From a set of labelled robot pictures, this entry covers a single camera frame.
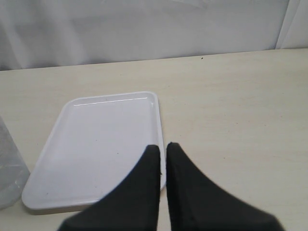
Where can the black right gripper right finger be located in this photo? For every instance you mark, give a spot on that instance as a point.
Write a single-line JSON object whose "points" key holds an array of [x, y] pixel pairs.
{"points": [[196, 203]]}

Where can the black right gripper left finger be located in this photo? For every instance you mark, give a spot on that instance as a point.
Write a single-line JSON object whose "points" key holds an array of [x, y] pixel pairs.
{"points": [[133, 205]]}

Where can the clear plastic container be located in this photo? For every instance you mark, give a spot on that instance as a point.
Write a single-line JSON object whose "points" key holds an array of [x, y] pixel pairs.
{"points": [[13, 170]]}

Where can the white plastic tray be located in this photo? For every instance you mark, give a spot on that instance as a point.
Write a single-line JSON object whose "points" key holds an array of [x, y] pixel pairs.
{"points": [[94, 143]]}

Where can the white backdrop curtain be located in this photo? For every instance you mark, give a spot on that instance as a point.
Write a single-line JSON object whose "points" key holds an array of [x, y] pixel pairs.
{"points": [[48, 33]]}

